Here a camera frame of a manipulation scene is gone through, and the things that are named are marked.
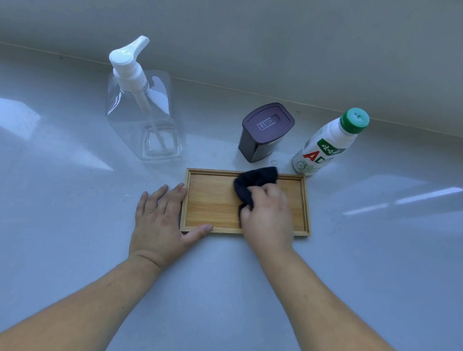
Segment person's right hand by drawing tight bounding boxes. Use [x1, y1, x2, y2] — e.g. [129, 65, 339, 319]
[237, 181, 297, 257]

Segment person's left hand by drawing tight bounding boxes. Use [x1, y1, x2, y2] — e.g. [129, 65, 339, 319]
[127, 181, 216, 273]

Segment dark blue cloth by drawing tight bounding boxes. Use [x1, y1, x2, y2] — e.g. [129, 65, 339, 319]
[231, 164, 280, 230]

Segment wooden tray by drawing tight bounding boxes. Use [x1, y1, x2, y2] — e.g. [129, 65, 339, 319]
[180, 168, 314, 239]

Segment dark purple lidded container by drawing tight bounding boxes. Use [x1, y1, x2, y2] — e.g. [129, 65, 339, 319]
[237, 101, 296, 165]

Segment white bottle green cap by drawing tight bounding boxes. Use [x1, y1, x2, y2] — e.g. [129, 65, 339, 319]
[291, 105, 371, 179]

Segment clear pump dispenser bottle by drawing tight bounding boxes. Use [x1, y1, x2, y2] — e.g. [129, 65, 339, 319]
[103, 34, 191, 163]

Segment person's left forearm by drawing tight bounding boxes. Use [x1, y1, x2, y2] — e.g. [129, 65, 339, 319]
[0, 247, 164, 351]

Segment person's right forearm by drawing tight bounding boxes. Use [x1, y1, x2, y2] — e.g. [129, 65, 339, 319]
[246, 245, 420, 351]

